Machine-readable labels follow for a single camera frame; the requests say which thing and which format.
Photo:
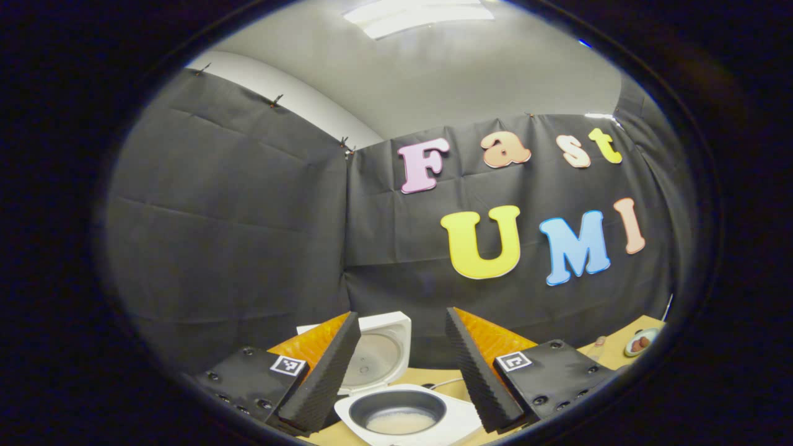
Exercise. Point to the white rice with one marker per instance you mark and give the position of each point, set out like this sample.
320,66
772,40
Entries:
399,423

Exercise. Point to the white rice cooker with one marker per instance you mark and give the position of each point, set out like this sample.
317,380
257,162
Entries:
390,347

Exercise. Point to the black backdrop cloth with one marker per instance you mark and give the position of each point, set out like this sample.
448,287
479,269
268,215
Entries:
248,235

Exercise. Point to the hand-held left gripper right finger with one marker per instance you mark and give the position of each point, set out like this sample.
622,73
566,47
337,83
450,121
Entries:
480,378

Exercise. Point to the large ceiling light panel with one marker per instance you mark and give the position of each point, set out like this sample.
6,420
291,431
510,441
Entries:
421,17

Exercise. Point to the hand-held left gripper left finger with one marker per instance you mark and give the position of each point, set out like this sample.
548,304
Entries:
328,378

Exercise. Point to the brown meat pieces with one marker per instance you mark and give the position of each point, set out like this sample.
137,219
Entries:
640,344

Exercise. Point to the green plate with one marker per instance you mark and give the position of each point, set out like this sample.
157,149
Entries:
650,334

